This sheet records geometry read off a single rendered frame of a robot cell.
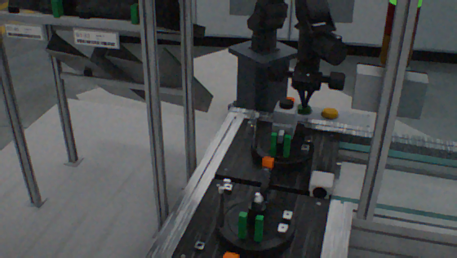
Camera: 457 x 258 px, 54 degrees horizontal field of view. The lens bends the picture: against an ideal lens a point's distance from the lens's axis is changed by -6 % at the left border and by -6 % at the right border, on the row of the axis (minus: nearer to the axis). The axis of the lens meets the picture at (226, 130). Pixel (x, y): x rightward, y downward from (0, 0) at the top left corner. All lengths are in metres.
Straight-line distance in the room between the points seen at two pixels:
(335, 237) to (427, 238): 0.18
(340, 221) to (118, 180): 0.54
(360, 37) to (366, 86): 3.33
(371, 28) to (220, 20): 1.27
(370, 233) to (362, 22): 3.26
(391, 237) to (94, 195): 0.66
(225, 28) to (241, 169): 3.16
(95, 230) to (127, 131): 0.40
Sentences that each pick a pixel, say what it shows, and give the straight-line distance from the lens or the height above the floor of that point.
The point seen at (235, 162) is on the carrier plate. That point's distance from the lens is 1.02.
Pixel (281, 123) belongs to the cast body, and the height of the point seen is 1.06.
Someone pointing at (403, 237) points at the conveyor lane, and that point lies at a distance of 0.96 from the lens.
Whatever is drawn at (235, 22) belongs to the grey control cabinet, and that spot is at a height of 0.24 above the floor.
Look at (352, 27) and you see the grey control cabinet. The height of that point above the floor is 0.26.
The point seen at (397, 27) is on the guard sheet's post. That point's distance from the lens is 0.74.
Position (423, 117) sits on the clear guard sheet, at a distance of 0.82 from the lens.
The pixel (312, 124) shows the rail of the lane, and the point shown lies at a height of 0.96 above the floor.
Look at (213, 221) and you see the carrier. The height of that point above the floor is 0.97.
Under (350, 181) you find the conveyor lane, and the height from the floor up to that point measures 0.92.
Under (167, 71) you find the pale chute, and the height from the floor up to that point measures 1.16.
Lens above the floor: 1.56
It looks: 32 degrees down
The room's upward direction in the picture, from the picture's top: 1 degrees clockwise
